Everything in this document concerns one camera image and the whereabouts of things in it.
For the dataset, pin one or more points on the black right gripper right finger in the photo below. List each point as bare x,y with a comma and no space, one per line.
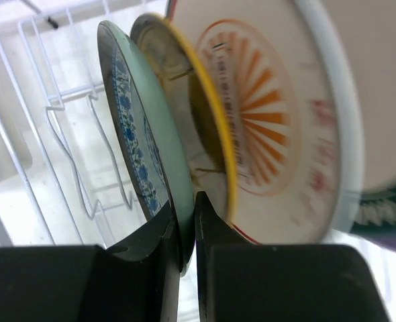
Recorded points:
240,281

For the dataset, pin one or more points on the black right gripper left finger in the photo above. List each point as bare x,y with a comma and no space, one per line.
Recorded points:
137,279

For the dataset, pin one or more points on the white plate orange sunburst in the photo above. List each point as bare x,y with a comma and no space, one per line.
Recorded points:
293,112

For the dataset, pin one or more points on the white wire dish rack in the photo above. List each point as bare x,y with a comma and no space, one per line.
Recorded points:
62,175

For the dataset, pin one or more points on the yellow rimmed amber plate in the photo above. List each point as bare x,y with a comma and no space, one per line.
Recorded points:
197,109

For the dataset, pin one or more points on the dark green rimmed plate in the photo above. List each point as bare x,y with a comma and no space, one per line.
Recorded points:
377,213

